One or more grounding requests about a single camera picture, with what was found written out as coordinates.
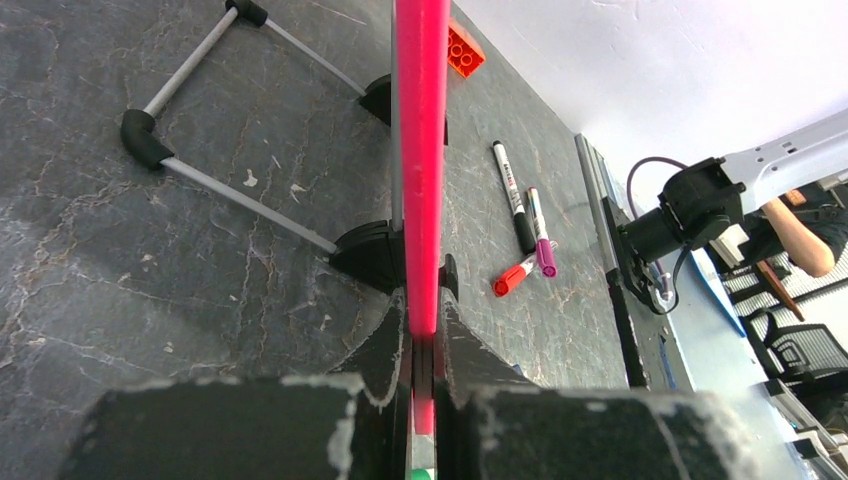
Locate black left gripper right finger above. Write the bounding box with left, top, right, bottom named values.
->
left=434, top=289, right=810, bottom=479

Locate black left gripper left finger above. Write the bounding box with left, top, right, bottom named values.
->
left=57, top=290, right=406, bottom=479

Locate pink framed whiteboard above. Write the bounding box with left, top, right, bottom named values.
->
left=393, top=1, right=450, bottom=435

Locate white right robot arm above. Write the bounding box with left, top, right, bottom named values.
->
left=433, top=156, right=841, bottom=479

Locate person forearm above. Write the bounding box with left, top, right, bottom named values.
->
left=761, top=199, right=836, bottom=278

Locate black whiteboard foot clip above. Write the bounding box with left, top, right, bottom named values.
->
left=438, top=254, right=459, bottom=300

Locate green capped marker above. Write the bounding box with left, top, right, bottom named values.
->
left=408, top=468, right=436, bottom=480

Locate red capped marker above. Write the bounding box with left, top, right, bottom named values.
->
left=492, top=253, right=537, bottom=298

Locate purple capped marker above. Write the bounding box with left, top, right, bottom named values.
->
left=526, top=187, right=558, bottom=278

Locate black capped marker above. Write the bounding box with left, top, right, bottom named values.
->
left=492, top=140, right=536, bottom=255

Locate black office chair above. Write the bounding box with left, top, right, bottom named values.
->
left=751, top=312, right=847, bottom=398

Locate orange toy brick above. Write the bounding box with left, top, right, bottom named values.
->
left=447, top=18, right=486, bottom=79

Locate whiteboard wire stand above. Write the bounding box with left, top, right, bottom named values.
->
left=120, top=1, right=405, bottom=293

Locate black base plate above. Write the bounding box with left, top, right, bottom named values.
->
left=601, top=196, right=681, bottom=390

